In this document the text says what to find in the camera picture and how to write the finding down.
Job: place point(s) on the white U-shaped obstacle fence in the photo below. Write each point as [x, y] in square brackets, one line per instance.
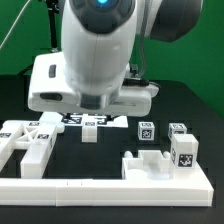
[194, 191]

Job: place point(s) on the black camera stand pole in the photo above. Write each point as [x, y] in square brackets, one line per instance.
[53, 7]

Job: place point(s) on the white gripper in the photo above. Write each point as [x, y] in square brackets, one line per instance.
[49, 92]

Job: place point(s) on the white chair back frame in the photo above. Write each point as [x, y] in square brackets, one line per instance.
[36, 138]

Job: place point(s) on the white chair seat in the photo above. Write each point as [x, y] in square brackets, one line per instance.
[155, 165]

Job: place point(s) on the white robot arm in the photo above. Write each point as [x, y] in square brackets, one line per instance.
[91, 73]

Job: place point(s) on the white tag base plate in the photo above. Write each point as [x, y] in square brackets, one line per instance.
[79, 119]

